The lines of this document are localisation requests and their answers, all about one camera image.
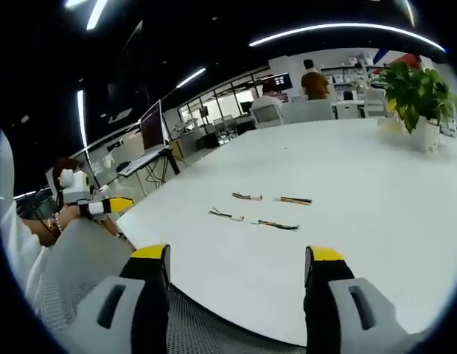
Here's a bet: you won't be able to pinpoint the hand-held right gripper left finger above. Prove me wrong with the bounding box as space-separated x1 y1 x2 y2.
68 243 172 354

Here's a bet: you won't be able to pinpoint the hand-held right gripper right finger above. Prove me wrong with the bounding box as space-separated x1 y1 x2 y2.
303 244 412 354

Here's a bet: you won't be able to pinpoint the JST connector cable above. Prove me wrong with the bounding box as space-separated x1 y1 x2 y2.
250 218 301 232
231 191 264 204
208 206 245 223
273 195 313 207

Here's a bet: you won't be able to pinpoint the person's left hand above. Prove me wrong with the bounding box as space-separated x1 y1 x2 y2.
57 204 85 234

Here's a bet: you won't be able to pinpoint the ceiling light strip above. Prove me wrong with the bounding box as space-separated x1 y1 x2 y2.
175 66 207 89
86 0 108 31
77 89 88 147
248 22 447 53

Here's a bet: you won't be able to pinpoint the person's white clothing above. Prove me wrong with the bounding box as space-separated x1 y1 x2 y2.
0 128 49 314

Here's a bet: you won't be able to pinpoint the computer monitor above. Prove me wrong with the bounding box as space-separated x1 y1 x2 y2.
139 99 167 152

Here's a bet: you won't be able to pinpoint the white mesh office chair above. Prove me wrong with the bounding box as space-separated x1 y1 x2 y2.
251 104 285 129

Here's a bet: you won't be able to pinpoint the storage shelves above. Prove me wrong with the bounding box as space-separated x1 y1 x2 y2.
319 53 379 101

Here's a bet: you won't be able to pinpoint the green potted plant white pot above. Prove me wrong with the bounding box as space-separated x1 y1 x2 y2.
369 60 457 154

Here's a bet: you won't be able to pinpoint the beaded bracelet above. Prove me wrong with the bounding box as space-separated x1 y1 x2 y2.
47 212 64 233

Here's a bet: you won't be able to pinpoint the wall screen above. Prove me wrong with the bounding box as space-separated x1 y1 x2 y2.
271 72 290 90

